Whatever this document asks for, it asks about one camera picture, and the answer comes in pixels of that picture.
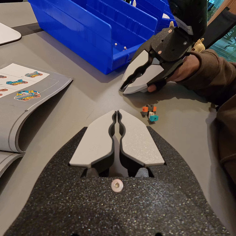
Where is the black office chair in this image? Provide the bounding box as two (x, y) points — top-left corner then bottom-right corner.
(203, 7), (236, 50)

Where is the person's brown hooded jacket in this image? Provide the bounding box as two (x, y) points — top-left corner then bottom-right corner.
(216, 94), (236, 186)

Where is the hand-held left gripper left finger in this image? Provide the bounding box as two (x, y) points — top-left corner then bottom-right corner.
(69, 110), (118, 174)

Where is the brown tan toy figure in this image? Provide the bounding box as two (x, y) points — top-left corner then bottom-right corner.
(169, 21), (205, 52)

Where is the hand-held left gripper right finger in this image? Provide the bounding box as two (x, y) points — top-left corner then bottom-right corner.
(117, 109), (165, 174)

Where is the grey instruction booklet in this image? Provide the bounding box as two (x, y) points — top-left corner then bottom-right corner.
(0, 60), (73, 177)

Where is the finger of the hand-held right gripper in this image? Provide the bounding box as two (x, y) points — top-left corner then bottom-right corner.
(119, 49), (150, 91)
(123, 65), (165, 95)

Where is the person's right forearm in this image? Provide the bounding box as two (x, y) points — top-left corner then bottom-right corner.
(177, 49), (236, 106)

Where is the grey desk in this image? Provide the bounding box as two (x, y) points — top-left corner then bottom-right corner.
(0, 2), (225, 236)

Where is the dark grey desk cable cover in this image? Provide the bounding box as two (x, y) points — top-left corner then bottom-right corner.
(11, 22), (44, 36)

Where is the teal grey red brick assembly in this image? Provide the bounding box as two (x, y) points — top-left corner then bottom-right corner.
(147, 104), (159, 122)

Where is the blue plastic bin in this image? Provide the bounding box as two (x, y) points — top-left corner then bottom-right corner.
(28, 0), (158, 75)
(127, 0), (178, 35)

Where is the person's right hand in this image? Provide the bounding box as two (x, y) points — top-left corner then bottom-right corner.
(147, 51), (201, 93)

